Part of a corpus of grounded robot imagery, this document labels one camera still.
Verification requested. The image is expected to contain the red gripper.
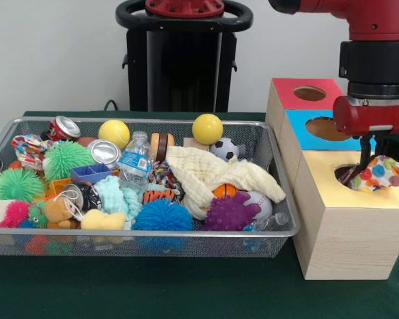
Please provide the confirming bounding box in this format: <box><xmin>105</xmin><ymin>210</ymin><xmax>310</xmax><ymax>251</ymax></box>
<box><xmin>332</xmin><ymin>94</ymin><xmax>399</xmax><ymax>172</ymax></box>

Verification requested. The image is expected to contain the wooden box with three holes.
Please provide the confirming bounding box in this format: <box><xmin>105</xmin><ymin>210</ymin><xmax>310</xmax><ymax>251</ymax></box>
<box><xmin>265</xmin><ymin>78</ymin><xmax>399</xmax><ymax>280</ymax></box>

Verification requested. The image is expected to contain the silver drink can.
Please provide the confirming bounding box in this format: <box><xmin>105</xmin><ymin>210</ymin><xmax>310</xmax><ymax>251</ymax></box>
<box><xmin>86</xmin><ymin>138</ymin><xmax>123</xmax><ymax>170</ymax></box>

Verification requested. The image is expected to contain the multicoloured patterned cloth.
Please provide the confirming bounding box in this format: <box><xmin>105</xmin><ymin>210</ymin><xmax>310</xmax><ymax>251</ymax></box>
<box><xmin>338</xmin><ymin>154</ymin><xmax>399</xmax><ymax>193</ymax></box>

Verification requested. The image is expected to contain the small soccer ball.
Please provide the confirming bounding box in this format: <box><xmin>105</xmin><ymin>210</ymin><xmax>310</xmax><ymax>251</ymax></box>
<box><xmin>209</xmin><ymin>137</ymin><xmax>240</xmax><ymax>163</ymax></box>

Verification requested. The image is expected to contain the red drink can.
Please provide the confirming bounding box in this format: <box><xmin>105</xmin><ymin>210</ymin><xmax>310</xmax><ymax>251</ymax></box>
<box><xmin>48</xmin><ymin>115</ymin><xmax>82</xmax><ymax>141</ymax></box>

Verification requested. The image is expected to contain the brown striped wooden burger toy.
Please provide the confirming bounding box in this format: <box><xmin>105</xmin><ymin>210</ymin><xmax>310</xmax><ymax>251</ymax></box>
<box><xmin>150</xmin><ymin>132</ymin><xmax>176</xmax><ymax>161</ymax></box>

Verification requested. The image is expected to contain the clear mesh bin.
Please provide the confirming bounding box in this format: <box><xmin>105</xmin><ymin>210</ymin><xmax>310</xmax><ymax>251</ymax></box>
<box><xmin>0</xmin><ymin>116</ymin><xmax>301</xmax><ymax>259</ymax></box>

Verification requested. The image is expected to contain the purple spiky toy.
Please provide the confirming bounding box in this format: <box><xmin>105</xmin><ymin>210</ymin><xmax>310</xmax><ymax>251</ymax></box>
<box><xmin>199</xmin><ymin>191</ymin><xmax>262</xmax><ymax>233</ymax></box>

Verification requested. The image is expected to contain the blue spiky ball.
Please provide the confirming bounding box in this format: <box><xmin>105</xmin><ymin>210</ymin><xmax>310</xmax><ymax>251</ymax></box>
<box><xmin>131</xmin><ymin>198</ymin><xmax>194</xmax><ymax>232</ymax></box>

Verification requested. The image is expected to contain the yellow tennis-seam ball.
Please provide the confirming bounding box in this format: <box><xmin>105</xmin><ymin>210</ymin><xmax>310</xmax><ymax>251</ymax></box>
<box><xmin>98</xmin><ymin>119</ymin><xmax>131</xmax><ymax>150</ymax></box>

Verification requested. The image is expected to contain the dark green tablecloth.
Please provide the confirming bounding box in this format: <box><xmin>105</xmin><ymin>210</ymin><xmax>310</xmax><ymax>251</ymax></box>
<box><xmin>0</xmin><ymin>110</ymin><xmax>399</xmax><ymax>319</ymax></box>

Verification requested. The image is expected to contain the green spiky ball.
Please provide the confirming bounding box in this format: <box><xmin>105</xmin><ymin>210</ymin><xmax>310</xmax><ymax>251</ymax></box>
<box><xmin>42</xmin><ymin>140</ymin><xmax>97</xmax><ymax>183</ymax></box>
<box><xmin>0</xmin><ymin>167</ymin><xmax>47</xmax><ymax>203</ymax></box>

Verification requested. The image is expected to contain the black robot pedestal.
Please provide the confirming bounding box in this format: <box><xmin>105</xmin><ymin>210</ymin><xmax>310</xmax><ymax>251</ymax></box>
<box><xmin>115</xmin><ymin>0</ymin><xmax>253</xmax><ymax>113</ymax></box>

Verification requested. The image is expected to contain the smooth yellow ball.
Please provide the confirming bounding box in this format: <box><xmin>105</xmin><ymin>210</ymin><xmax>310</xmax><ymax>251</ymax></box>
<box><xmin>192</xmin><ymin>113</ymin><xmax>224</xmax><ymax>146</ymax></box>

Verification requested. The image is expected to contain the cream waffle cloth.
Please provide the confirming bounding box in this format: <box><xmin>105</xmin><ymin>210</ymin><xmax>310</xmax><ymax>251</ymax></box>
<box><xmin>166</xmin><ymin>146</ymin><xmax>287</xmax><ymax>221</ymax></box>

